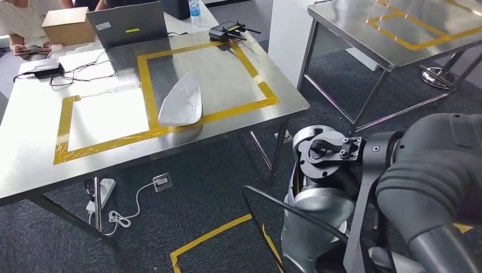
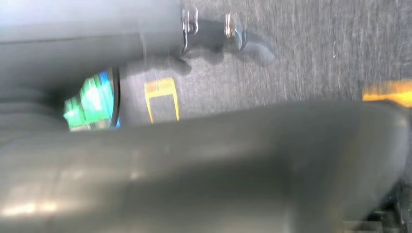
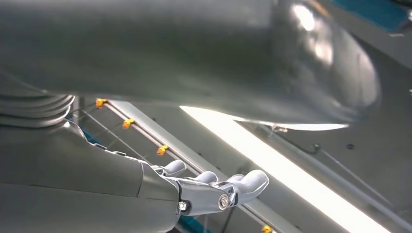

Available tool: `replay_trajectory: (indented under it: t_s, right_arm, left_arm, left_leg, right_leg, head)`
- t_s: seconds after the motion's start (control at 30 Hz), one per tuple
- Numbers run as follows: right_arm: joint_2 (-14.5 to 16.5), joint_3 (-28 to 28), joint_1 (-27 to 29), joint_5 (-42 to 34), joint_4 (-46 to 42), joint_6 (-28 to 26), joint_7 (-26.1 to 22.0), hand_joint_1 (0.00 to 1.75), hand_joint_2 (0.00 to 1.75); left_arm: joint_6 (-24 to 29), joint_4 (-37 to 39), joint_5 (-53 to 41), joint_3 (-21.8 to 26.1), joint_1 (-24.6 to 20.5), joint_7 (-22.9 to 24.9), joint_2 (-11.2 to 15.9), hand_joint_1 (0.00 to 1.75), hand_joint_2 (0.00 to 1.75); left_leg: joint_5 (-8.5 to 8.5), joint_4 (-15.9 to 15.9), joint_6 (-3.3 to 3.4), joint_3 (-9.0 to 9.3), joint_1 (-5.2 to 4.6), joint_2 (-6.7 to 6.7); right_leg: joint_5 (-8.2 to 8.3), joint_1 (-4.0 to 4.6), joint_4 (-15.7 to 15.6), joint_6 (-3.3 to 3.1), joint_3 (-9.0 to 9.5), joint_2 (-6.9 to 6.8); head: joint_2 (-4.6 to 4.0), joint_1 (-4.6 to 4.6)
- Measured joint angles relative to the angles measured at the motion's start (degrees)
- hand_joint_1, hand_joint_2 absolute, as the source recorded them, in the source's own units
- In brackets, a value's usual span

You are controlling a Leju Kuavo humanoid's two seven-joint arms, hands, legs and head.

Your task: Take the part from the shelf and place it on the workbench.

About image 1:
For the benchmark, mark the black power adapter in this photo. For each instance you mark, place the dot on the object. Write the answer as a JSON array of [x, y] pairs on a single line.
[[47, 71]]

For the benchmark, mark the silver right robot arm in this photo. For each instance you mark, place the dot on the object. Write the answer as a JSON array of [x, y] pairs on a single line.
[[320, 211]]

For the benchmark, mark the black camera bracket plate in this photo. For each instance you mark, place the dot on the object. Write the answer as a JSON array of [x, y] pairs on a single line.
[[357, 233]]

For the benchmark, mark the grey laptop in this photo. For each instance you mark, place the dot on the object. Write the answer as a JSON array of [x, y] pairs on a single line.
[[128, 26]]

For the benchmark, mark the yellow tape square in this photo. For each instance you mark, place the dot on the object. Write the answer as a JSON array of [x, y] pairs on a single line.
[[145, 86], [64, 128], [414, 47]]

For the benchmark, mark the black bag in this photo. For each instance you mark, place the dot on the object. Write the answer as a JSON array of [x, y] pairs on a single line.
[[175, 9]]

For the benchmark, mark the white power strip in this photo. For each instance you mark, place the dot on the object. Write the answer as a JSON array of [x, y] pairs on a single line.
[[105, 188]]

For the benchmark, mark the long curved white plastic part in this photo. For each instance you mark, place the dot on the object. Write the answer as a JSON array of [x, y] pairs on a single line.
[[180, 105]]

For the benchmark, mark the clear water bottle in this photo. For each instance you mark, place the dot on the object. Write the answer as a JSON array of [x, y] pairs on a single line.
[[194, 13]]

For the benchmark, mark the white table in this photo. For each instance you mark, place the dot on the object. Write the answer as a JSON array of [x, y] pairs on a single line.
[[177, 26]]

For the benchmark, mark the chrome stanchion base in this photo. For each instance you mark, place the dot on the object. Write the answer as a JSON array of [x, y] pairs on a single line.
[[436, 79]]

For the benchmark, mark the floor socket box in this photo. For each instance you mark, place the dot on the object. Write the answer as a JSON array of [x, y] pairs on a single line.
[[284, 137], [162, 182]]

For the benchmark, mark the brown cardboard box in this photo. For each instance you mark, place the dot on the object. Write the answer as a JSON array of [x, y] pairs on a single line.
[[67, 30]]

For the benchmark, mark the person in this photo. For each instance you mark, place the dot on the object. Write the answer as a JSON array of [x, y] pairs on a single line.
[[22, 19], [101, 4]]

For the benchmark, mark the white pillar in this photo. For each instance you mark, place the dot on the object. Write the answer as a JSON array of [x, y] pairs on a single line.
[[286, 37]]

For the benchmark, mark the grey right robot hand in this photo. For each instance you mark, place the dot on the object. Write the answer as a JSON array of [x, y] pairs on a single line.
[[433, 181]]

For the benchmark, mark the steel workbench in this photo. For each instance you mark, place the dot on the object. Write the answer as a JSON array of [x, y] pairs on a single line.
[[226, 75], [339, 30]]

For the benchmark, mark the black device with antennas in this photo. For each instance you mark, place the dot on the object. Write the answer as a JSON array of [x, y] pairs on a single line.
[[222, 32]]

